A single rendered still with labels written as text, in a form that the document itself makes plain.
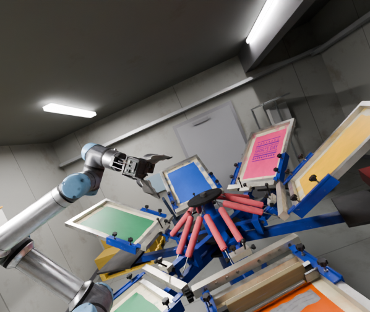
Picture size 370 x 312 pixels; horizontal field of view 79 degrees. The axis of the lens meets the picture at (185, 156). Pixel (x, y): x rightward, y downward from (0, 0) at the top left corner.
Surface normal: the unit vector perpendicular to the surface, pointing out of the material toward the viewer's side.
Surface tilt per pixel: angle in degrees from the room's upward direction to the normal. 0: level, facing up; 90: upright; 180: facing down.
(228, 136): 90
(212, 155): 90
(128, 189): 90
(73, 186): 90
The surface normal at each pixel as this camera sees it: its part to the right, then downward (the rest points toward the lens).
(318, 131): -0.06, 0.10
